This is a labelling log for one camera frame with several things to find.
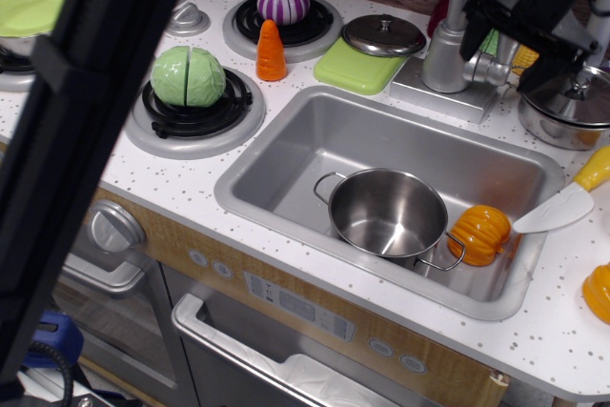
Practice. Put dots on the yellow toy pepper piece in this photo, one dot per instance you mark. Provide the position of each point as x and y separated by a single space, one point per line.
595 292

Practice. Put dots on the steel pot with lid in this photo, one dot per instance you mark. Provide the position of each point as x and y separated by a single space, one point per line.
570 111

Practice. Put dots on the silver toy faucet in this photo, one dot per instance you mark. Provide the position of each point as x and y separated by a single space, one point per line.
436 82

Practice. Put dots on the small steel pot lid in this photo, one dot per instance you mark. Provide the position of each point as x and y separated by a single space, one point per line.
383 35

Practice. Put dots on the silver faucet lever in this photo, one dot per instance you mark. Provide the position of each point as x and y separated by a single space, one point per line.
494 71

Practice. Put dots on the white yellow toy knife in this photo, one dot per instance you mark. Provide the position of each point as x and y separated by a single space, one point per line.
571 203

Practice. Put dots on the green toy cabbage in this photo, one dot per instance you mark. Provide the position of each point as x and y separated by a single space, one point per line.
188 77

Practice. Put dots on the blue clamp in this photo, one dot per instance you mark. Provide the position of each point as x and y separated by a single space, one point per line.
58 331

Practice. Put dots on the silver oven dial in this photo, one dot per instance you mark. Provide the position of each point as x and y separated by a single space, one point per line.
112 229

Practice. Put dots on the green cutting board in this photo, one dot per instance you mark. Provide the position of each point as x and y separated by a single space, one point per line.
344 67

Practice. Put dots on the silver stove knob middle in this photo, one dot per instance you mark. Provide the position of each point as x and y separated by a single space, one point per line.
188 20

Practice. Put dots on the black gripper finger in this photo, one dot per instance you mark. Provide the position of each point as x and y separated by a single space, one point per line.
551 64
479 25

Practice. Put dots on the green toy lettuce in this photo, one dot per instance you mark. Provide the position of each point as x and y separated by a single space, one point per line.
490 44

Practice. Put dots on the front stove burner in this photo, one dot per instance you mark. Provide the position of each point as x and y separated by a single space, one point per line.
176 132

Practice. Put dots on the purple toy onion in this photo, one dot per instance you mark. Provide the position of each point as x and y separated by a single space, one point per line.
283 12

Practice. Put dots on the orange toy pumpkin half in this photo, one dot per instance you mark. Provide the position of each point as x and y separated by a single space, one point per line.
482 231

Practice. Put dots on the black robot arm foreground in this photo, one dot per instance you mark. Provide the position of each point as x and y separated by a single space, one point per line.
88 71

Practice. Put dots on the yellow toy corn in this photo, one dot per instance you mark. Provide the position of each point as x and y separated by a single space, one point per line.
524 58

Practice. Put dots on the green plate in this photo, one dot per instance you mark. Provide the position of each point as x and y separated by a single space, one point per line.
23 18

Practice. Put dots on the orange toy carrot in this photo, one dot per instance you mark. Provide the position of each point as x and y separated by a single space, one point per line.
270 62

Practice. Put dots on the rear right stove burner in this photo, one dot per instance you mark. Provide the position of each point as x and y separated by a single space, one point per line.
302 41

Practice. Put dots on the dishwasher door handle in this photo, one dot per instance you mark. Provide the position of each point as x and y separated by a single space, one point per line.
240 357

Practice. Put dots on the grey toy sink basin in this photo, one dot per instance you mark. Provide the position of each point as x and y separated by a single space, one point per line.
323 130

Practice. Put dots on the steel pot in sink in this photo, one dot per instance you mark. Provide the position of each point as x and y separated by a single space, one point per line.
387 213

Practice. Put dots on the oven door handle left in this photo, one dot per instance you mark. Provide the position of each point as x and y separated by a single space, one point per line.
122 282

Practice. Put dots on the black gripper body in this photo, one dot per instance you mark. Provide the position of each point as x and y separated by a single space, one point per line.
540 24

